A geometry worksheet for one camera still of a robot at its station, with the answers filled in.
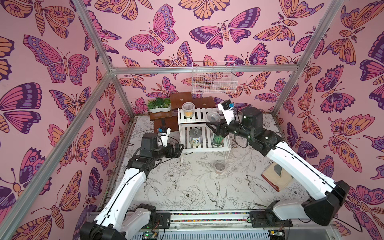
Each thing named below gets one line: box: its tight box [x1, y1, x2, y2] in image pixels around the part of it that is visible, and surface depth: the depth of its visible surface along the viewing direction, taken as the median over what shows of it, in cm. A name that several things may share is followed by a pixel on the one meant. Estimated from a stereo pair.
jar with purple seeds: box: [206, 111, 221, 123], surface depth 67 cm
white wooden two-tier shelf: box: [178, 107, 232, 161], surface depth 87 cm
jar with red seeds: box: [214, 160, 226, 175], surface depth 87 cm
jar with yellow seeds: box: [182, 102, 195, 119], surface depth 81 cm
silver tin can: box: [189, 127, 202, 147], surface depth 85 cm
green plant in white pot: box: [147, 97, 172, 113], surface depth 99 cm
